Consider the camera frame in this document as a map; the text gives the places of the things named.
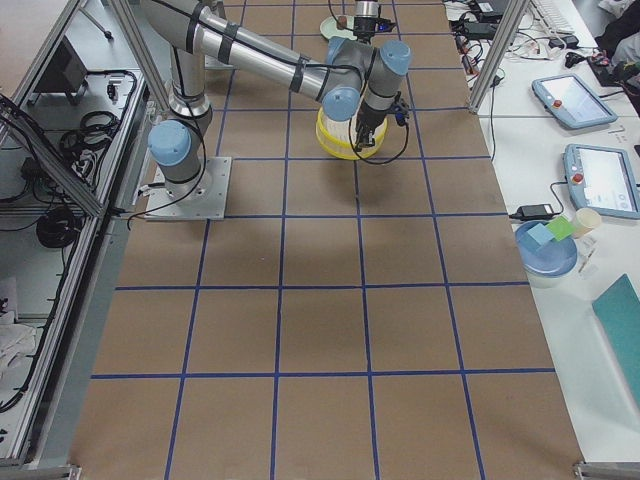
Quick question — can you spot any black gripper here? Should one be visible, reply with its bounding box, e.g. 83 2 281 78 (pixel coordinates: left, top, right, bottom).
352 16 392 42
354 91 410 148

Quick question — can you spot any yellow steamer layer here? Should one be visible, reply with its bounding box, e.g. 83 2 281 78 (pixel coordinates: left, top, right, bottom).
315 108 388 160

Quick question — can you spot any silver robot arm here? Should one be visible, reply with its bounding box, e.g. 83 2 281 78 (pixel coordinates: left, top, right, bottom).
141 1 412 201
352 1 396 44

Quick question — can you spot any light green plate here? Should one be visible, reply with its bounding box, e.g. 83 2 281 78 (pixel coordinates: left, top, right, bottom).
319 15 356 40

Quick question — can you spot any black power adapter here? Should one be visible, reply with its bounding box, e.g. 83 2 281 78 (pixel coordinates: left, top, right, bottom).
509 204 556 222

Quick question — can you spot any blue foam cube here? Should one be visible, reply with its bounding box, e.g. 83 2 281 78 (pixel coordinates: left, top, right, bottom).
523 223 554 251

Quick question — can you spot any upper blue teach pendant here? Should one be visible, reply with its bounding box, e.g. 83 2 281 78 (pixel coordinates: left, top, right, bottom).
531 74 618 130

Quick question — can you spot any blue teach pendant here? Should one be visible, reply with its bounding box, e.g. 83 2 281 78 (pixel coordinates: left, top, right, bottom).
531 74 618 130
563 144 639 220

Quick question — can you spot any green foam cube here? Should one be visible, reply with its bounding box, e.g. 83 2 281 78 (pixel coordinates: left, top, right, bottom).
545 215 575 242

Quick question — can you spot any blue plate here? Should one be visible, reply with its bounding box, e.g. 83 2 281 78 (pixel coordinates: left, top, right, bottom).
515 220 578 278

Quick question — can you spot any beige paper cup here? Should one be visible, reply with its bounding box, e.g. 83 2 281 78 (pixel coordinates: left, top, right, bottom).
572 207 602 239

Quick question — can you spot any lower blue teach pendant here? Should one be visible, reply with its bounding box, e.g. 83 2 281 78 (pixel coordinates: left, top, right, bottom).
563 144 639 220

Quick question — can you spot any black monitor box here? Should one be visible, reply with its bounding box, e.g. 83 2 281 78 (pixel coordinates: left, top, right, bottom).
34 36 88 105

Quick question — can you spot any teal notebook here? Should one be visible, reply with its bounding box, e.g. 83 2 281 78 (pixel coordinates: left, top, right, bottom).
592 274 639 391

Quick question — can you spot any white crumpled cloth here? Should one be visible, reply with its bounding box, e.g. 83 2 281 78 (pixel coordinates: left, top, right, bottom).
0 277 37 381

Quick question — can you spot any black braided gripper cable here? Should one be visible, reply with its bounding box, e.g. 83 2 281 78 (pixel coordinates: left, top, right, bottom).
347 113 413 165

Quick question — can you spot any aluminium frame post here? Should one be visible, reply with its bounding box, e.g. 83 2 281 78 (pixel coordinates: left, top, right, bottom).
468 0 529 114

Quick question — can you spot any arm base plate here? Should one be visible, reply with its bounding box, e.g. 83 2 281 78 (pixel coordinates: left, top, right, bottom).
144 157 232 221
204 55 235 70

